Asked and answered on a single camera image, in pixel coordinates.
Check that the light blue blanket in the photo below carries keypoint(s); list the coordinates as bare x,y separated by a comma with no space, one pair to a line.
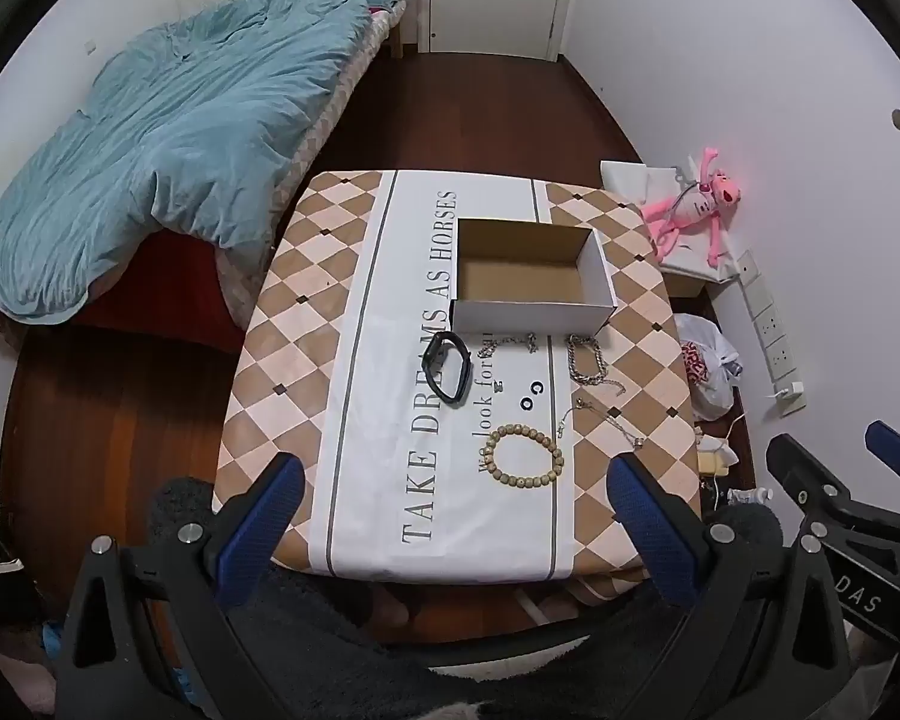
157,135

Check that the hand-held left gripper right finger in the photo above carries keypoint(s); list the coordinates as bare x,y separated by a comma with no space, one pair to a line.
649,532

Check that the pink plush toy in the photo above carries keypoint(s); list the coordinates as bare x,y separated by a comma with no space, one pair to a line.
694,202

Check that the small clear bottle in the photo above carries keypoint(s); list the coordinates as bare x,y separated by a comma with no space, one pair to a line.
750,496

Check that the cardboard box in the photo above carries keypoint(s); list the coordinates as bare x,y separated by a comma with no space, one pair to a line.
529,274

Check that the white plug charger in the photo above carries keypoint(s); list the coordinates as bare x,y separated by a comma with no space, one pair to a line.
791,390

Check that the white plastic bag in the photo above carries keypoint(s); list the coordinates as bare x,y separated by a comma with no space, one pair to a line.
709,367

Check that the person's dark fleece clothing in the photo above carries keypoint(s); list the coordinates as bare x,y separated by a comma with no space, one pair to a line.
360,660

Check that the white wall socket panel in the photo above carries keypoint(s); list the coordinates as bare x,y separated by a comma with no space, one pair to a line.
769,322

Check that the checkered printed tablecloth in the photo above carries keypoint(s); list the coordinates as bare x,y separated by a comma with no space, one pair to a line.
390,420

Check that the black smart band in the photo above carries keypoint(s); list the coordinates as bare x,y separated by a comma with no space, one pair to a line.
461,371

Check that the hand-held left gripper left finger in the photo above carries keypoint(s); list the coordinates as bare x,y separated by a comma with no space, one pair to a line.
264,517

